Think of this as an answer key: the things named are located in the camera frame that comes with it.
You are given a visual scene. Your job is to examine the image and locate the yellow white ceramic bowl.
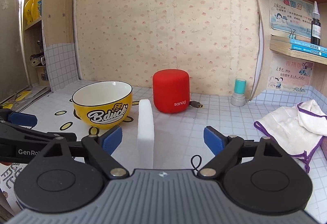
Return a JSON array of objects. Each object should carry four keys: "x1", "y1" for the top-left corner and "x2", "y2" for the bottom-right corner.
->
[{"x1": 72, "y1": 81, "x2": 133, "y2": 130}]

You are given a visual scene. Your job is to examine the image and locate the white sponge block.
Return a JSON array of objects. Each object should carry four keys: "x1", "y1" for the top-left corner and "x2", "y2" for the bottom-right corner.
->
[{"x1": 137, "y1": 99, "x2": 155, "y2": 169}]

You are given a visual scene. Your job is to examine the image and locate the metal folding rack yellow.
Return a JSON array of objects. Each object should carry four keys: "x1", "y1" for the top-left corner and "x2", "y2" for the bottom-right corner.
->
[{"x1": 1, "y1": 86, "x2": 51, "y2": 111}]

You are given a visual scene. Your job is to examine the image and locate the teal capped small bottle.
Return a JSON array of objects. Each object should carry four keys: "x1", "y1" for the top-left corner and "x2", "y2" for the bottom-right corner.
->
[{"x1": 231, "y1": 78, "x2": 246, "y2": 107}]

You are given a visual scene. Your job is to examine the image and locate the white cloth purple trim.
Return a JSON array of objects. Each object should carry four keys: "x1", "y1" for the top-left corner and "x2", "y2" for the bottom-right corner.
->
[{"x1": 254, "y1": 99, "x2": 326, "y2": 173}]

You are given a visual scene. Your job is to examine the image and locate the red cylindrical speaker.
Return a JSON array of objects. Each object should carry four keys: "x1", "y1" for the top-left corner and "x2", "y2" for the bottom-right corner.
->
[{"x1": 152, "y1": 69, "x2": 190, "y2": 114}]

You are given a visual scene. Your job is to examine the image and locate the illustrated poster lower right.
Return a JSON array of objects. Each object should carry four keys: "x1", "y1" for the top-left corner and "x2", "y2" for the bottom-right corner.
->
[{"x1": 267, "y1": 54, "x2": 314, "y2": 94}]

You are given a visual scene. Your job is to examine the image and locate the wooden shelf unit left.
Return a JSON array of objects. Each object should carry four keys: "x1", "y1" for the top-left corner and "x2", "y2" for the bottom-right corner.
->
[{"x1": 19, "y1": 0, "x2": 79, "y2": 92}]

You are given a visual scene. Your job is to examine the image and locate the stacked books on shelf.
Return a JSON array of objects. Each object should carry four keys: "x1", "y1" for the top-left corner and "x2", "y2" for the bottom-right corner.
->
[{"x1": 269, "y1": 35, "x2": 326, "y2": 65}]

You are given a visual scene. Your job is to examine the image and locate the dark bottle on shelf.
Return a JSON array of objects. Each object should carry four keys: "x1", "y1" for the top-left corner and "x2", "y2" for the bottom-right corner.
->
[{"x1": 311, "y1": 1, "x2": 321, "y2": 45}]

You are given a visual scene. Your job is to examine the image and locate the illustrated poster on shelf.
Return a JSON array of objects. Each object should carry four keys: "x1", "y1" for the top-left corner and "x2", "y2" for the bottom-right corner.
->
[{"x1": 269, "y1": 0, "x2": 314, "y2": 38}]

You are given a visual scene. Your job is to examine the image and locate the brown cable plug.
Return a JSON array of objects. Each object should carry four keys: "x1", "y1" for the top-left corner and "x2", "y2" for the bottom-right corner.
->
[{"x1": 189, "y1": 100, "x2": 204, "y2": 109}]

